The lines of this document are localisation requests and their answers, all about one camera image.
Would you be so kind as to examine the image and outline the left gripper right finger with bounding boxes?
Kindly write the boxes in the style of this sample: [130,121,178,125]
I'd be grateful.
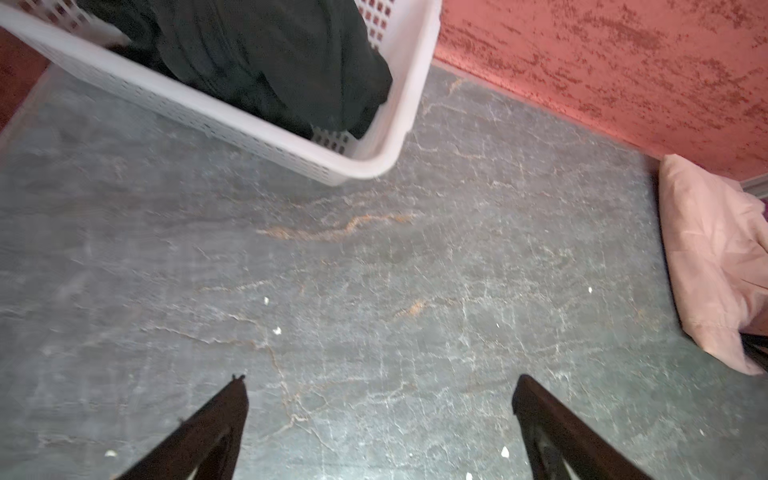
[512,374,649,479]

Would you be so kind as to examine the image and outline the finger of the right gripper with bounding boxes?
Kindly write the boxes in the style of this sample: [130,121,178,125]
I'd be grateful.
[741,333,768,371]

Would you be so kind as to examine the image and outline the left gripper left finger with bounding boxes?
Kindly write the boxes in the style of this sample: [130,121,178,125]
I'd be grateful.
[120,376,249,480]

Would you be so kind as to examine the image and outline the pink shorts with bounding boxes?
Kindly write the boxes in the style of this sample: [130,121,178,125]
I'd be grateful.
[658,155,767,375]

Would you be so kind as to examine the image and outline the black shorts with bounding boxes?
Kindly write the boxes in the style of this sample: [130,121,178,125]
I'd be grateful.
[78,0,393,139]

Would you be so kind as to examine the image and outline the white plastic basket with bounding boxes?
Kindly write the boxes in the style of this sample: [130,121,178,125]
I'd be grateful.
[1,1,442,186]

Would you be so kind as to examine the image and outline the right corner aluminium post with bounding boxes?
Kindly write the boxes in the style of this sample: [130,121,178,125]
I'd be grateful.
[741,174,768,199]

